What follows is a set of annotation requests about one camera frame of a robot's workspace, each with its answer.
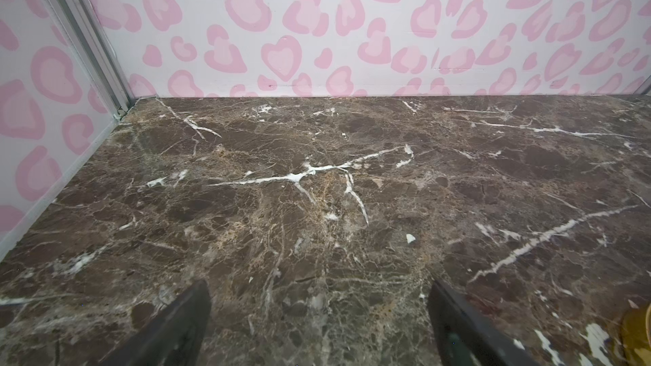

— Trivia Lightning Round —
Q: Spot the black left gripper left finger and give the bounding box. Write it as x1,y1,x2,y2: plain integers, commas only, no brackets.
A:
100,281,211,365

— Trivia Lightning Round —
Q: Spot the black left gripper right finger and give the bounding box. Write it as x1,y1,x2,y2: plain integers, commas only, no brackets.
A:
427,281,537,366

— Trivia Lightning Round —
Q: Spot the gold wire wine glass rack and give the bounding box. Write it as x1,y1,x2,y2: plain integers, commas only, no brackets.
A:
620,303,651,366

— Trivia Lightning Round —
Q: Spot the aluminium enclosure frame strut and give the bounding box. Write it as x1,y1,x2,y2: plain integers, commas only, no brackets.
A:
46,0,136,120

